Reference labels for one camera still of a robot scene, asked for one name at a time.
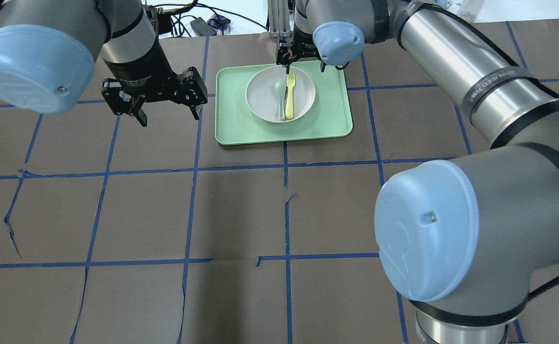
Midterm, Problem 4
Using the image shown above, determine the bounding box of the black power adapter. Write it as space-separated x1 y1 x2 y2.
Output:
190 17 217 37

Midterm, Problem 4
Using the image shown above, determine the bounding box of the pale green plastic spoon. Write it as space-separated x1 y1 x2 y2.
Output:
274 80 286 122

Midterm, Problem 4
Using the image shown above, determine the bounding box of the aluminium frame post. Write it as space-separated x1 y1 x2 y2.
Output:
267 0 292 39

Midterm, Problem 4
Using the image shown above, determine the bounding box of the mint green tray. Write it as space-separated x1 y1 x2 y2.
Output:
215 61 353 146

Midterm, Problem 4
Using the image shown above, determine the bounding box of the white round plate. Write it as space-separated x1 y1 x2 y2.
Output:
245 65 316 124

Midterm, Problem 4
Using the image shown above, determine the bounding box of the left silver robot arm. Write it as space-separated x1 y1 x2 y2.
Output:
0 0 208 127

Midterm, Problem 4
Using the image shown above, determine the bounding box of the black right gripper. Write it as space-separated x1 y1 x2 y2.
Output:
276 29 327 75

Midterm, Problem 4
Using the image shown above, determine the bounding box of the black cable bundle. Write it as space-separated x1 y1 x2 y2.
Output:
143 0 268 38

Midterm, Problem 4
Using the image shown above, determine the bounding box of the yellow plastic fork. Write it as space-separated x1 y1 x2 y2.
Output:
285 71 296 120

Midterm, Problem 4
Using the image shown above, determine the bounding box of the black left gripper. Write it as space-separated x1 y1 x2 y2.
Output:
101 45 209 127

